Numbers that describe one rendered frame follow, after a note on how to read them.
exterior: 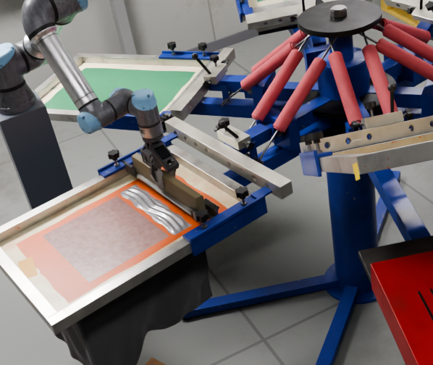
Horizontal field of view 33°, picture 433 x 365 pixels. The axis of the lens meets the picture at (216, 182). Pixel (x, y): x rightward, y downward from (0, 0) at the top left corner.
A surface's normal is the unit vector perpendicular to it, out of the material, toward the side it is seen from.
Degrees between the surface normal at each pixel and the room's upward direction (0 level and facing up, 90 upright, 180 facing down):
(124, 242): 0
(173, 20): 90
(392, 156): 58
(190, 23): 90
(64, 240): 0
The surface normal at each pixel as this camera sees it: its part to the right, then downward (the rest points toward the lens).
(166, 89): -0.16, -0.82
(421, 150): 0.02, 0.03
